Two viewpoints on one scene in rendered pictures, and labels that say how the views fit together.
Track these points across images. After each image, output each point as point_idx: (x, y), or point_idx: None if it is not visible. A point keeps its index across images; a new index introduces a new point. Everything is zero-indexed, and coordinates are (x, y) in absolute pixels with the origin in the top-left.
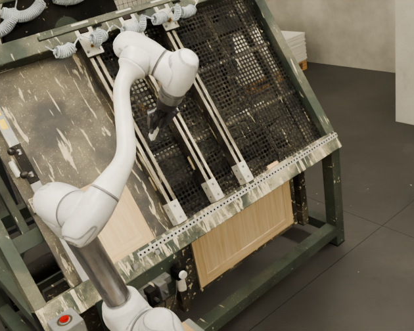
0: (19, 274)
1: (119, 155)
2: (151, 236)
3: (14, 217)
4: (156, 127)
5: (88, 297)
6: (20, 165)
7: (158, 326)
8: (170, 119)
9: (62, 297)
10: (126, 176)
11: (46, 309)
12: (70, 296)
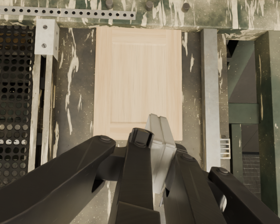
0: None
1: None
2: (100, 31)
3: (240, 146)
4: (180, 165)
5: (221, 9)
6: (222, 207)
7: None
8: (64, 168)
9: (249, 26)
10: None
11: (270, 24)
12: (239, 22)
